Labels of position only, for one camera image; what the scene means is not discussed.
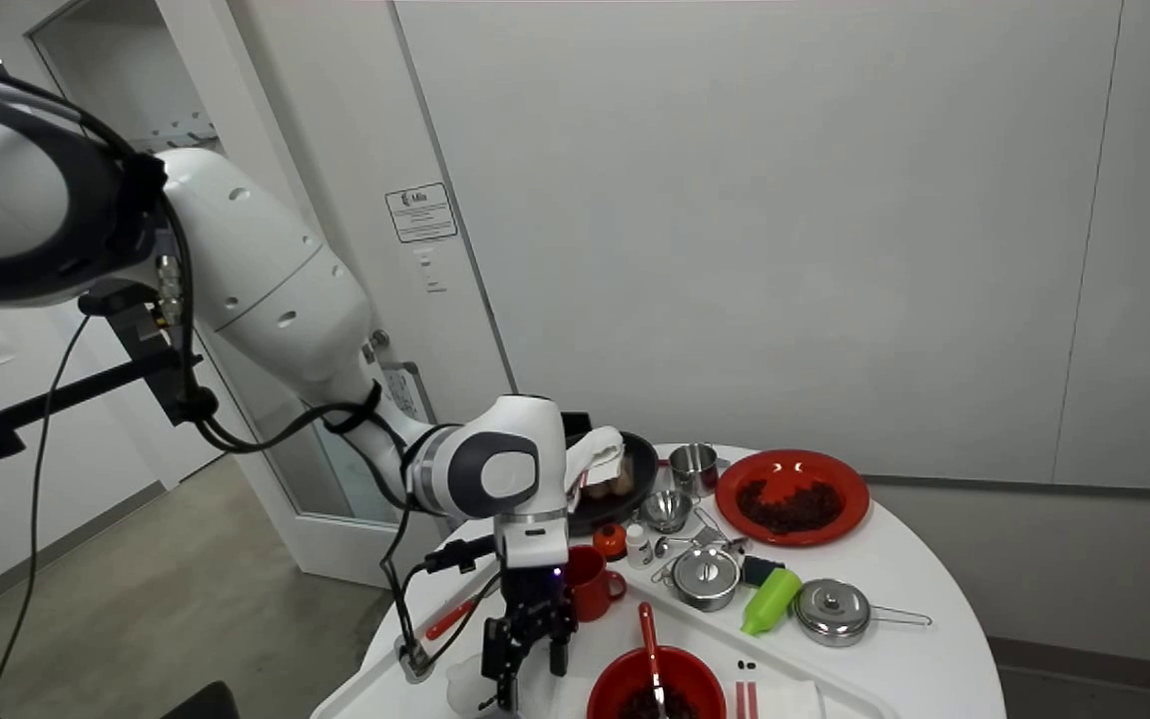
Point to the small orange-red toy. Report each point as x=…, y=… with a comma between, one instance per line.
x=609, y=542

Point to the red bowl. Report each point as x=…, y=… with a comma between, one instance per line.
x=690, y=682

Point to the green toy vegetable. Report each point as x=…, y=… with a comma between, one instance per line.
x=774, y=601

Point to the red plate with dark food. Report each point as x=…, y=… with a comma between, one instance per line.
x=794, y=496

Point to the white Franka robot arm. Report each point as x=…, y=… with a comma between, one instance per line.
x=269, y=284

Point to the red chopsticks pair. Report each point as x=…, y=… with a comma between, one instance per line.
x=743, y=693

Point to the small steel bowl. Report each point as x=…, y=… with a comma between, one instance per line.
x=665, y=508

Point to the red spoon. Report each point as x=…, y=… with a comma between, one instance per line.
x=647, y=652

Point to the red cup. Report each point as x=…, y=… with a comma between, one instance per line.
x=594, y=586

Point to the small silver bowl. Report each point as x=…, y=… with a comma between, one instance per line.
x=836, y=612

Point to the white wall sign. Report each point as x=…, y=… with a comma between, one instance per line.
x=422, y=215

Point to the clear glass jar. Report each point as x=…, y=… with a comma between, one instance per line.
x=706, y=578

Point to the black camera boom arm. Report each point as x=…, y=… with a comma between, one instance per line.
x=31, y=415

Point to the steel cup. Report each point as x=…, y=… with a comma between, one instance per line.
x=694, y=464

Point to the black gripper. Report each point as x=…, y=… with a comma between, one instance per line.
x=533, y=597

